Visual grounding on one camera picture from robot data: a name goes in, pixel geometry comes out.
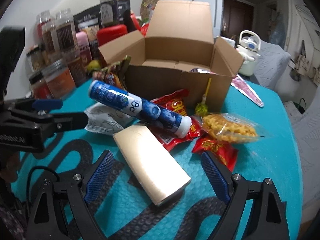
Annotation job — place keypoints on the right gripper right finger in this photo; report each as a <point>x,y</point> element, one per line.
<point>267,219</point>

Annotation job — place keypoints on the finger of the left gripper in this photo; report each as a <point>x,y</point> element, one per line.
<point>62,122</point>
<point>47,104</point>

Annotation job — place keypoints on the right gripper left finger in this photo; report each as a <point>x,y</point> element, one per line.
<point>72,197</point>

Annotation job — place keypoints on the silver grey foil packet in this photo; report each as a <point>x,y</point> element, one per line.
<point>106,120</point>

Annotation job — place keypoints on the gold green small box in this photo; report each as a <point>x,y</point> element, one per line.
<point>159,174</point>

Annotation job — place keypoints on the blue tablet tube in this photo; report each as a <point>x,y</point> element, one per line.
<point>127,103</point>

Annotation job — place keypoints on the small red gold candy bag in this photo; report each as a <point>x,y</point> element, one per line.
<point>224,151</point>

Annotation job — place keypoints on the silver purple triangular snack bag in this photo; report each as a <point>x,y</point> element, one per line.
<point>200,70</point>

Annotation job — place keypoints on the orange-labelled clear jar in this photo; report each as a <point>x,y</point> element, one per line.
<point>59,79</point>

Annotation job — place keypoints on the teal bubble mat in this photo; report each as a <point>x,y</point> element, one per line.
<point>123,210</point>

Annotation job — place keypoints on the pink bottle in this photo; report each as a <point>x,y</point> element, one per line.
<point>84,48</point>

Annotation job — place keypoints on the tall clear spice jar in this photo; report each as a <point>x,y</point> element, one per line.
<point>65,30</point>

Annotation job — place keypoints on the dark colourful snack bag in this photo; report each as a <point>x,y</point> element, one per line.
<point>114,74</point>

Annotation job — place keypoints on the red plastic container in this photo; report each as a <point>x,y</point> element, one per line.
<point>108,34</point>

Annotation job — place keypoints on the packaged yellow waffle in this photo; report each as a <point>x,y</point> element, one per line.
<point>232,128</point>

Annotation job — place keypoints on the large red gold snack bag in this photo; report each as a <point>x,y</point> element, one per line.
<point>178,126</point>

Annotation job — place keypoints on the dark-lidded spice jar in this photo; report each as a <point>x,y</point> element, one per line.
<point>109,12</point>

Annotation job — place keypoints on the yellow green lollipop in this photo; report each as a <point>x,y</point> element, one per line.
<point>201,108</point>

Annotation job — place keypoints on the open cardboard box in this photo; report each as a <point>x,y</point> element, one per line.
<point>179,38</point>

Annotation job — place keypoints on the pink white flat packet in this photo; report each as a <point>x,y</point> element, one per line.
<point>244,88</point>

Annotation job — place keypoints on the woven round fan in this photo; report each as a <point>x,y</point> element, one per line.
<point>146,8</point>

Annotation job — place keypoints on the cream robot-shaped kettle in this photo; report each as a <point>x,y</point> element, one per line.
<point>248,47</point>

